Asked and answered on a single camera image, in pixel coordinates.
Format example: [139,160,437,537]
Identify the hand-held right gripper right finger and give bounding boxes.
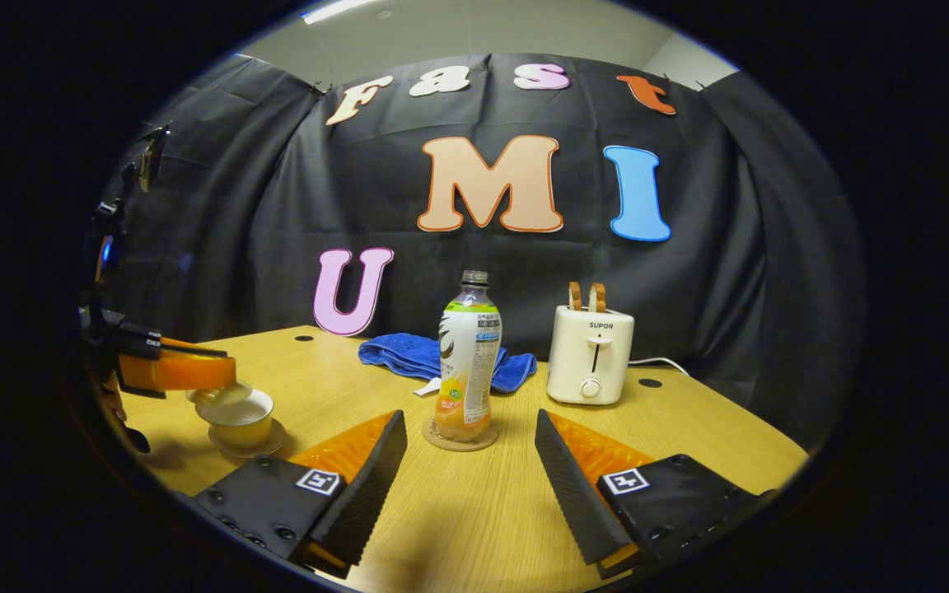
[534,409,776,580]

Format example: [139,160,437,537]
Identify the blue towel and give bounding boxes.
[358,333,538,397]

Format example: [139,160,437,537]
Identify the pale yellow teacup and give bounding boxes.
[194,389,274,449]

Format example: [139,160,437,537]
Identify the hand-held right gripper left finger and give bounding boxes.
[192,410,408,580]

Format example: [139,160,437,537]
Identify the pale yellow teacup lid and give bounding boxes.
[186,381,253,406]

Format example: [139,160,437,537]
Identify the cream toaster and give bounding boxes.
[546,305,635,406]

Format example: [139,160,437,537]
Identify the black backdrop cloth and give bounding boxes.
[83,51,867,450]

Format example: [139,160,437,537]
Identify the pale yellow saucer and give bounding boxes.
[208,418,287,459]

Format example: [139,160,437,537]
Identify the white toaster cable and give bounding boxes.
[628,357,690,377]

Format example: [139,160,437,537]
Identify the clear labelled water bottle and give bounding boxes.
[435,270,503,443]

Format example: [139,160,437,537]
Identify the round cork coaster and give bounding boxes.
[423,414,499,453]

